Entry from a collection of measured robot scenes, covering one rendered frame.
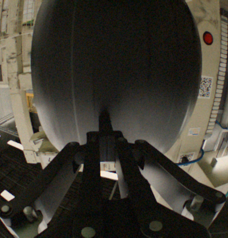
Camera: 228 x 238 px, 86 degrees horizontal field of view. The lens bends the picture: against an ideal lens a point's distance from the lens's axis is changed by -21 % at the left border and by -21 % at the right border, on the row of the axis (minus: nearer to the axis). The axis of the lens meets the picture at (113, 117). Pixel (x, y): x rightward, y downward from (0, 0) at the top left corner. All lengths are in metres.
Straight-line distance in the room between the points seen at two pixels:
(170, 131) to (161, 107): 0.05
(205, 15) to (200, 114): 0.33
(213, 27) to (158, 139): 0.41
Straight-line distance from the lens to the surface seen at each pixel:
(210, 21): 0.54
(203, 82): 0.52
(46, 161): 0.92
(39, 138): 1.01
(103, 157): 0.16
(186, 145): 0.58
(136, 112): 0.22
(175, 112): 0.24
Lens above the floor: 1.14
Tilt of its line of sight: 24 degrees up
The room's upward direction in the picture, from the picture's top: 179 degrees counter-clockwise
